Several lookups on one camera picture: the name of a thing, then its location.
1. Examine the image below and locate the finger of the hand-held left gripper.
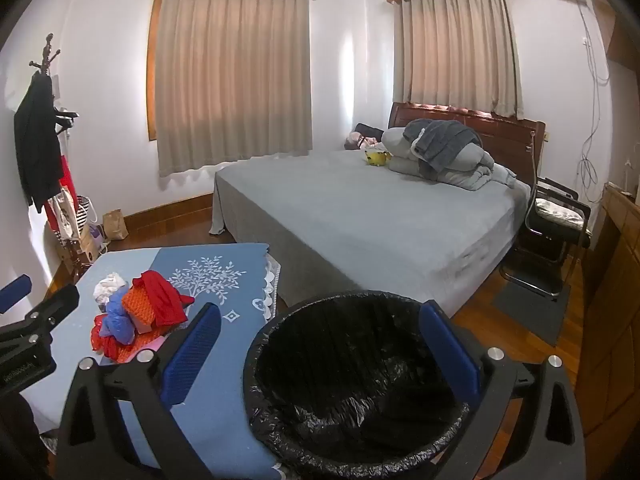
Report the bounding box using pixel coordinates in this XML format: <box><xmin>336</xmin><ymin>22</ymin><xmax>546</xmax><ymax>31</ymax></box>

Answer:
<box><xmin>0</xmin><ymin>284</ymin><xmax>81</xmax><ymax>357</ymax></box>
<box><xmin>0</xmin><ymin>275</ymin><xmax>32</xmax><ymax>315</ymax></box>

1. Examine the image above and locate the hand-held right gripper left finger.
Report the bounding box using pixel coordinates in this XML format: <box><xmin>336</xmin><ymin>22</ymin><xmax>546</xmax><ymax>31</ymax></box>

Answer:
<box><xmin>54</xmin><ymin>302</ymin><xmax>223</xmax><ymax>480</ymax></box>

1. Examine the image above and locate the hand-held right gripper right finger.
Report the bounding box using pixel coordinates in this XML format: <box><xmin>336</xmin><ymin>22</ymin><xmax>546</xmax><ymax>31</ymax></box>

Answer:
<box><xmin>419</xmin><ymin>299</ymin><xmax>587</xmax><ymax>480</ymax></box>

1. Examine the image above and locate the red cloth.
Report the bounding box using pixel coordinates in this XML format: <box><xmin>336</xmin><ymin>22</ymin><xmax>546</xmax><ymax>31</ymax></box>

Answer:
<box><xmin>132</xmin><ymin>270</ymin><xmax>196</xmax><ymax>328</ymax></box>

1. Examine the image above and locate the black lined trash bin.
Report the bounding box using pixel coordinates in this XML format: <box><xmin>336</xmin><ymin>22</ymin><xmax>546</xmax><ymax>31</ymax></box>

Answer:
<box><xmin>242</xmin><ymin>289</ymin><xmax>507</xmax><ymax>472</ymax></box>

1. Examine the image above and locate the person's left forearm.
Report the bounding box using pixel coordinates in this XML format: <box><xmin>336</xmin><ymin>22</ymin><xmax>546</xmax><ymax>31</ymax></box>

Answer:
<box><xmin>0</xmin><ymin>390</ymin><xmax>53</xmax><ymax>480</ymax></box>

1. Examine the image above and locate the pink pouch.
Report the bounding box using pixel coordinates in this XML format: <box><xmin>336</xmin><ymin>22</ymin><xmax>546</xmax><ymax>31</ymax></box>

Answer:
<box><xmin>125</xmin><ymin>337</ymin><xmax>166</xmax><ymax>363</ymax></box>

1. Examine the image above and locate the white crumpled tissue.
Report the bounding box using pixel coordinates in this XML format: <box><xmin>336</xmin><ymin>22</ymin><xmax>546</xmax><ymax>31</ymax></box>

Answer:
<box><xmin>93</xmin><ymin>272</ymin><xmax>126</xmax><ymax>306</ymax></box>

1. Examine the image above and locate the blue plastic bag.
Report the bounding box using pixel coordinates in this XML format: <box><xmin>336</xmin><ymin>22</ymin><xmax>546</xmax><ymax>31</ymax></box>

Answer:
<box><xmin>102</xmin><ymin>290</ymin><xmax>139</xmax><ymax>346</ymax></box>

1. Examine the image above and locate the blue printed tablecloth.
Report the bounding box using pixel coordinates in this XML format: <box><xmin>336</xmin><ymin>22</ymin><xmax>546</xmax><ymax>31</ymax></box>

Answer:
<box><xmin>22</xmin><ymin>242</ymin><xmax>283</xmax><ymax>480</ymax></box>

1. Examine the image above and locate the white tote bag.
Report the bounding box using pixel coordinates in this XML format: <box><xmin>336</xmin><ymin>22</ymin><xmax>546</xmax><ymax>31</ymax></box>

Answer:
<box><xmin>50</xmin><ymin>187</ymin><xmax>82</xmax><ymax>242</ymax></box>

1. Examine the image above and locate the grey floor mat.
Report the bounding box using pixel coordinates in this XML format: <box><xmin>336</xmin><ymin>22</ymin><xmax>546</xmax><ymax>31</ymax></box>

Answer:
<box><xmin>492</xmin><ymin>280</ymin><xmax>572</xmax><ymax>347</ymax></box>

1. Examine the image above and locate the striped bag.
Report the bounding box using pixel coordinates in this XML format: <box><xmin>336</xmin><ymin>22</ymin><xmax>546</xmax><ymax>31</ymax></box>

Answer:
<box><xmin>75</xmin><ymin>195</ymin><xmax>99</xmax><ymax>234</ymax></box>

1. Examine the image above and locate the brown paper bag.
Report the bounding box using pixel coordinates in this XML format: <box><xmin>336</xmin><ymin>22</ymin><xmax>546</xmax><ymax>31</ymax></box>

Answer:
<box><xmin>102</xmin><ymin>208</ymin><xmax>130</xmax><ymax>241</ymax></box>

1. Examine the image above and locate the black metal chair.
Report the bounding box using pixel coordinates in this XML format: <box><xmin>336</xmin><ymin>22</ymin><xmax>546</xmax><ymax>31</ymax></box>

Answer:
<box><xmin>500</xmin><ymin>176</ymin><xmax>594</xmax><ymax>302</ymax></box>

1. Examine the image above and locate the grey bed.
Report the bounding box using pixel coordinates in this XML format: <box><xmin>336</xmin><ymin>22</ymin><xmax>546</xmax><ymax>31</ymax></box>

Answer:
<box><xmin>209</xmin><ymin>147</ymin><xmax>532</xmax><ymax>318</ymax></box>

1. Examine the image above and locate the wooden cabinet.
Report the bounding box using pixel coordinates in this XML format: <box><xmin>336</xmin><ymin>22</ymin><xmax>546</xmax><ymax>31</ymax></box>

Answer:
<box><xmin>575</xmin><ymin>180</ymin><xmax>640</xmax><ymax>456</ymax></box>

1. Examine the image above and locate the folded grey quilt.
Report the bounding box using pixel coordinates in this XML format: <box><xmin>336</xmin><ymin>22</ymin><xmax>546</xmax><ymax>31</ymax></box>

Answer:
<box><xmin>387</xmin><ymin>156</ymin><xmax>518</xmax><ymax>192</ymax></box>

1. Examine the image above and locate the patterned chair cushion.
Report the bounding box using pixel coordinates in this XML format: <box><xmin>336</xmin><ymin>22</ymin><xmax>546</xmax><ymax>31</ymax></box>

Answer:
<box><xmin>533</xmin><ymin>197</ymin><xmax>586</xmax><ymax>227</ymax></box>

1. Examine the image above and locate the dark grey blanket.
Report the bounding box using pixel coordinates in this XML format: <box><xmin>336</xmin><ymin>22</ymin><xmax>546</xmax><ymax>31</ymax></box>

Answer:
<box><xmin>404</xmin><ymin>119</ymin><xmax>496</xmax><ymax>173</ymax></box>

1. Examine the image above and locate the light grey pillow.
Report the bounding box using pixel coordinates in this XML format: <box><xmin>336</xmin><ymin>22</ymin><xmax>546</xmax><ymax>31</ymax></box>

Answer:
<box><xmin>381</xmin><ymin>127</ymin><xmax>496</xmax><ymax>171</ymax></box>

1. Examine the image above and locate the dark wooden headboard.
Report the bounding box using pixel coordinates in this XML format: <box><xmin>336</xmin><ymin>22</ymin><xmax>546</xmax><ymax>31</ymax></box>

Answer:
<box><xmin>387</xmin><ymin>101</ymin><xmax>546</xmax><ymax>187</ymax></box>

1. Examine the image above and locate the pink plush toy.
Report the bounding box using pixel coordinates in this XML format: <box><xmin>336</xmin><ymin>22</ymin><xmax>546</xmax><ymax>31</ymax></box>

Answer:
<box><xmin>345</xmin><ymin>131</ymin><xmax>381</xmax><ymax>151</ymax></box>

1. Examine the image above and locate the dark pillow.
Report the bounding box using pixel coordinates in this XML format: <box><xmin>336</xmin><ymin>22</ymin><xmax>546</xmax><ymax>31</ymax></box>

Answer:
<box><xmin>354</xmin><ymin>122</ymin><xmax>386</xmax><ymax>142</ymax></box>

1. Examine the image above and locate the dark coat rack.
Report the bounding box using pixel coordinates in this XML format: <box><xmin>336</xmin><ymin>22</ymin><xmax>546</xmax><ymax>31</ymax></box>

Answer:
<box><xmin>27</xmin><ymin>33</ymin><xmax>81</xmax><ymax>266</ymax></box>

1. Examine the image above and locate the wide beige curtain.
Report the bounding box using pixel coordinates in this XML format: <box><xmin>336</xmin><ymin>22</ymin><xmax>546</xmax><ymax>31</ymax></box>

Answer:
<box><xmin>154</xmin><ymin>0</ymin><xmax>314</xmax><ymax>178</ymax></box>

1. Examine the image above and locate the narrow beige curtain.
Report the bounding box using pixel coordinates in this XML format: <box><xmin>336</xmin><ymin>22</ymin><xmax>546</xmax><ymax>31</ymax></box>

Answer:
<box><xmin>392</xmin><ymin>0</ymin><xmax>524</xmax><ymax>121</ymax></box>

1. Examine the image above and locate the hanging wall cable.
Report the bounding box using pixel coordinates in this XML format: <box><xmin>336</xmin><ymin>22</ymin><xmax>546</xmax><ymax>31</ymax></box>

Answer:
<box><xmin>575</xmin><ymin>0</ymin><xmax>612</xmax><ymax>202</ymax></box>

